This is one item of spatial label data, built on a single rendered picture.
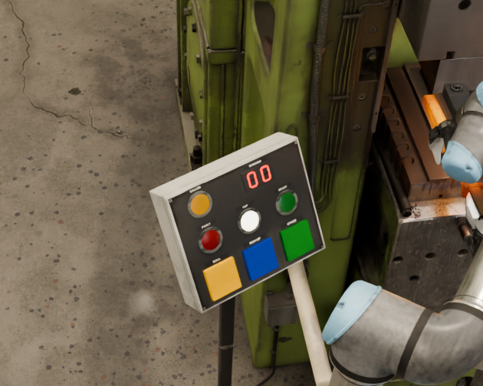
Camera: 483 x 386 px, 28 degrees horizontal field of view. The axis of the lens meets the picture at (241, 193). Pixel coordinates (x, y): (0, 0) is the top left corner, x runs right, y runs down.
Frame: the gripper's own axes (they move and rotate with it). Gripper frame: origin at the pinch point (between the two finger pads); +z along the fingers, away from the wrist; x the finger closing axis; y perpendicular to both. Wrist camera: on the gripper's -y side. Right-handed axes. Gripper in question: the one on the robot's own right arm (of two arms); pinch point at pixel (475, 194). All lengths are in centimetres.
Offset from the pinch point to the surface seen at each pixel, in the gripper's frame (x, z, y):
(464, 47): -7.6, 7.9, -37.6
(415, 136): -7.1, 23.6, 2.4
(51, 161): -106, 128, 99
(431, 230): -7.2, 3.0, 15.1
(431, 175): -7.2, 9.9, 2.7
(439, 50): -12.9, 7.9, -37.6
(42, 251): -111, 83, 100
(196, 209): -67, -9, -14
